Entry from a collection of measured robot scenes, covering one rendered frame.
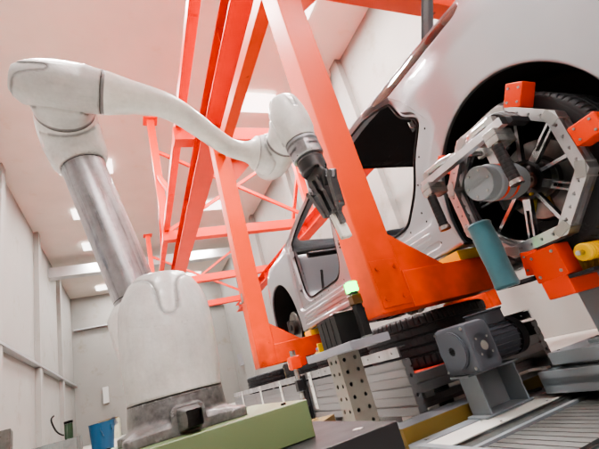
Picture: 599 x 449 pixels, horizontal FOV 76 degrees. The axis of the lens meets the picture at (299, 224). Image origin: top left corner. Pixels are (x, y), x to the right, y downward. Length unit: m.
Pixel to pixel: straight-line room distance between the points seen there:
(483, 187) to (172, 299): 1.17
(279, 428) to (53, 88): 0.80
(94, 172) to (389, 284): 1.16
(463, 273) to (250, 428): 1.48
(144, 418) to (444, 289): 1.41
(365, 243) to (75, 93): 1.18
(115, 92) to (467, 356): 1.36
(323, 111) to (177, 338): 1.52
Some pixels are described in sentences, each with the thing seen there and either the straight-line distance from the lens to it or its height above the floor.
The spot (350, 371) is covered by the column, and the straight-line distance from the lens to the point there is 1.63.
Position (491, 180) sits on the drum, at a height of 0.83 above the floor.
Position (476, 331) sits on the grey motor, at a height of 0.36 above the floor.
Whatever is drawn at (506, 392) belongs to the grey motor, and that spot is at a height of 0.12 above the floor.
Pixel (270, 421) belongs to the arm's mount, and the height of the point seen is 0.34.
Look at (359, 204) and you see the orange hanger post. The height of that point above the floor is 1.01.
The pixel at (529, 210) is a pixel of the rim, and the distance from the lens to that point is 1.74.
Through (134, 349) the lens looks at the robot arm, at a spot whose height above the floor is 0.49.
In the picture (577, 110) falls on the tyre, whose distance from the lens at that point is 1.63.
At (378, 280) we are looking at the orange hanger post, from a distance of 1.63.
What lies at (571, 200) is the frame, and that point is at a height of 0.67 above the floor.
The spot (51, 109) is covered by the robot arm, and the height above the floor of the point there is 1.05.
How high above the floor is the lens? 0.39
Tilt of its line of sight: 21 degrees up
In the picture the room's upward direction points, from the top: 16 degrees counter-clockwise
